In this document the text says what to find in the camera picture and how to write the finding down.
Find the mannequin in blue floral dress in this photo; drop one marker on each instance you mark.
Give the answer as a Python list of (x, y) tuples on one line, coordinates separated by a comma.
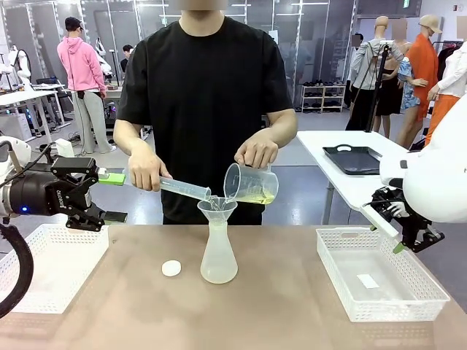
[(406, 87)]

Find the person's right forearm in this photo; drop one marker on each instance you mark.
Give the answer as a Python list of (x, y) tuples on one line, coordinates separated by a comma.
[(127, 140)]

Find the person in white shirt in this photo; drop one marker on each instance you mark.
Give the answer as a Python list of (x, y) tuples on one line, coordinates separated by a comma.
[(358, 41)]

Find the white office desk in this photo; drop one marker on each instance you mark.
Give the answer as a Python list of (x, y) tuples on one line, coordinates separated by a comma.
[(22, 95)]

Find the seated person in black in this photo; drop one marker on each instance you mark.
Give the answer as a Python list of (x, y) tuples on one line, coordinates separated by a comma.
[(126, 60)]

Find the white paper label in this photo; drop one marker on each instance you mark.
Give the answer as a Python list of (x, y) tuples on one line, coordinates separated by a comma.
[(368, 281)]

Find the translucent plastic funnel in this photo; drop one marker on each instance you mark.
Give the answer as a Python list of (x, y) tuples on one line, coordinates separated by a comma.
[(215, 210)]

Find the clear plastic graduated cylinder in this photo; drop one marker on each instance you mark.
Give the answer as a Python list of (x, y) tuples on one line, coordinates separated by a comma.
[(186, 187)]

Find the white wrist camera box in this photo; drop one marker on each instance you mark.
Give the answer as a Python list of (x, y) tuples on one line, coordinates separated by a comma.
[(65, 148)]

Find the person in pink hoodie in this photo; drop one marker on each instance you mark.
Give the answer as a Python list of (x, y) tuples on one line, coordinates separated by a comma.
[(80, 62)]

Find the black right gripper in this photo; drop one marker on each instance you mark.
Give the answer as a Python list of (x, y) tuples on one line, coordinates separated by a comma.
[(423, 233)]

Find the white round flask cap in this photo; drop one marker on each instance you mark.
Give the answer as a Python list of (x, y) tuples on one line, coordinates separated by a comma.
[(171, 268)]

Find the mannequin in black dress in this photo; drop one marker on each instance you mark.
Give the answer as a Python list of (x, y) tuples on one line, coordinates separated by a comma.
[(388, 95)]

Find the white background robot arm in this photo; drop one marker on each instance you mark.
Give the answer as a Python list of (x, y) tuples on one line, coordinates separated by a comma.
[(102, 58)]

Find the person's right hand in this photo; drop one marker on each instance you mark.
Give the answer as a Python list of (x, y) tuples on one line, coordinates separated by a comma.
[(146, 169)]

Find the white perforated plastic basket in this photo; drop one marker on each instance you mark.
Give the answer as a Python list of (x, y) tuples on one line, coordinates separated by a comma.
[(365, 310), (54, 262)]

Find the mannequin in grey shirt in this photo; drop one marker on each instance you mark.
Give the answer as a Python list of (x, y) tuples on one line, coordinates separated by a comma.
[(366, 62)]

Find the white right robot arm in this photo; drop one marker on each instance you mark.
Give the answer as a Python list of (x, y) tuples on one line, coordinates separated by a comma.
[(438, 182)]

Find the translucent conical plastic flask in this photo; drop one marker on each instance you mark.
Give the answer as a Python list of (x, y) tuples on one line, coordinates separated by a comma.
[(219, 262)]

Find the white humanoid robot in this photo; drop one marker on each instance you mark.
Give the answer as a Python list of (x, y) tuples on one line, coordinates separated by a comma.
[(22, 62)]

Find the clear plastic measuring cup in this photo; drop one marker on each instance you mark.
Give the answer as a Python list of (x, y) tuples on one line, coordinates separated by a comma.
[(248, 182)]

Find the black tripod stand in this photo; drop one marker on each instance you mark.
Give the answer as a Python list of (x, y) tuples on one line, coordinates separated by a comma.
[(379, 73)]

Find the person in black t-shirt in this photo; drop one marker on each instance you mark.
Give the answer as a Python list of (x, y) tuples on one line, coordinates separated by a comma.
[(204, 91)]

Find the mannequin white jacket orange trousers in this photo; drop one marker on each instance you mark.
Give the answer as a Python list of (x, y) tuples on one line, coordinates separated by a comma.
[(452, 69)]

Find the white side table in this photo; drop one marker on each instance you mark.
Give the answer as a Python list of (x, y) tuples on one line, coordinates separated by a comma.
[(313, 146)]

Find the mannequin in orange with cap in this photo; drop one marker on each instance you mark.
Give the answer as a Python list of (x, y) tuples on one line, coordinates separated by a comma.
[(425, 65)]

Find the black plastic tray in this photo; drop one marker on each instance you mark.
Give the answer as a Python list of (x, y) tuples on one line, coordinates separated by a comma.
[(350, 162)]

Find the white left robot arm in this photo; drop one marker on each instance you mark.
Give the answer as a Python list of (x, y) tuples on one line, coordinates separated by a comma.
[(20, 147)]

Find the white workbench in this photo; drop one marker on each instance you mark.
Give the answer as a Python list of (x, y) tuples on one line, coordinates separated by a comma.
[(114, 91)]

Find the person's left forearm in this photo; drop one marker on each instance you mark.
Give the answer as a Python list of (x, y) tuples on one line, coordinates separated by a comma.
[(281, 125)]

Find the person's left hand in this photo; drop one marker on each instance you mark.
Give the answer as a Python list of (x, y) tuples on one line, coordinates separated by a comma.
[(257, 153)]

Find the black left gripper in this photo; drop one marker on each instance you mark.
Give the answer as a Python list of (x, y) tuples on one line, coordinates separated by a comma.
[(36, 193)]

